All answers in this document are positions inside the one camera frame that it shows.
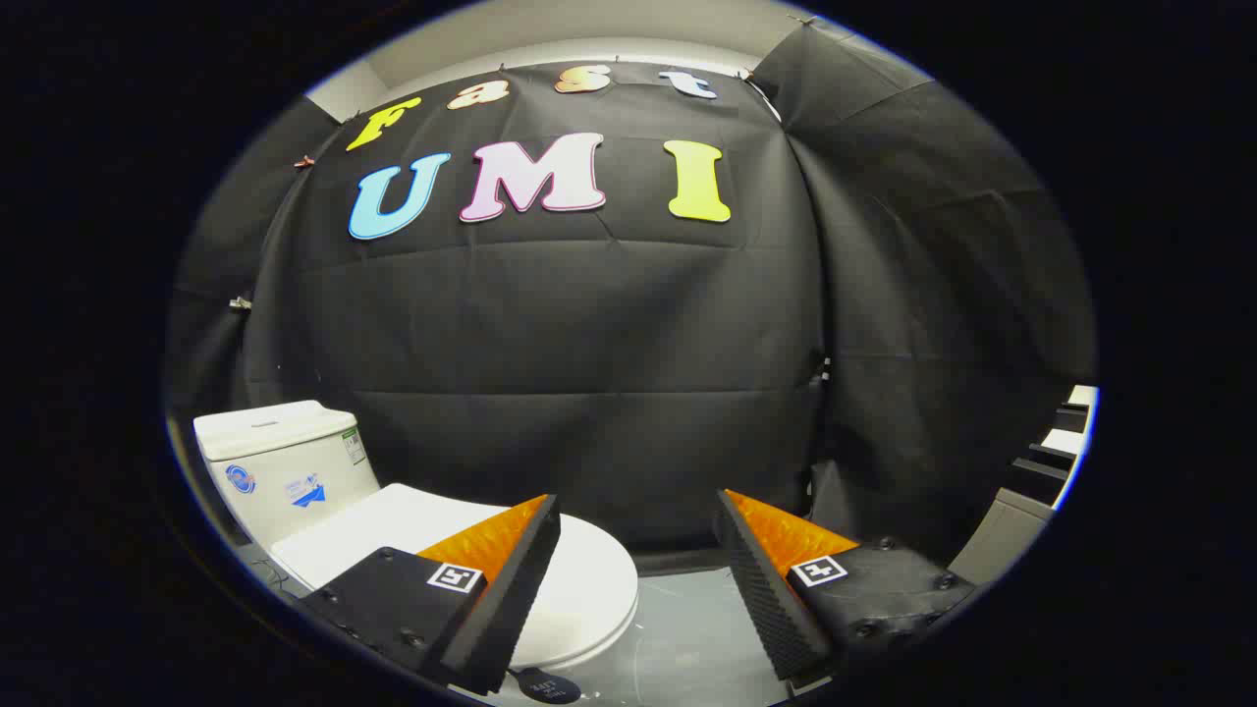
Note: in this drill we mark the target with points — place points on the grey panel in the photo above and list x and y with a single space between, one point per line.
1002 535

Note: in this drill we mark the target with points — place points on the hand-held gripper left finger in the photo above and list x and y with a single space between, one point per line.
511 599

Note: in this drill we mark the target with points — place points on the black backdrop cloth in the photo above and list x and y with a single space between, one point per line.
589 324

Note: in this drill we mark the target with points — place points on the black and white striped panel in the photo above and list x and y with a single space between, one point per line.
1065 442

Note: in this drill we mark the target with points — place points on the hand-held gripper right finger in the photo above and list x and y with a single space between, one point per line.
766 599

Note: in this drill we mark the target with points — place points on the white toilet lid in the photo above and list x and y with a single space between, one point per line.
584 589

